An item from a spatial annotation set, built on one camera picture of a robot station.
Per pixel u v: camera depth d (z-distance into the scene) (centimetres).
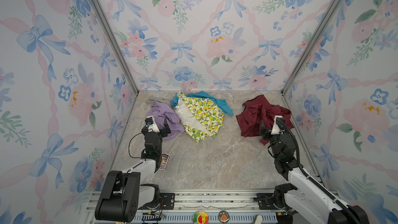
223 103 109
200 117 95
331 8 77
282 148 62
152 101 111
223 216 70
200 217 69
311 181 52
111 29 87
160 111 98
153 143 65
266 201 73
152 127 73
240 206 74
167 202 74
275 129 70
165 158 86
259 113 97
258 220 68
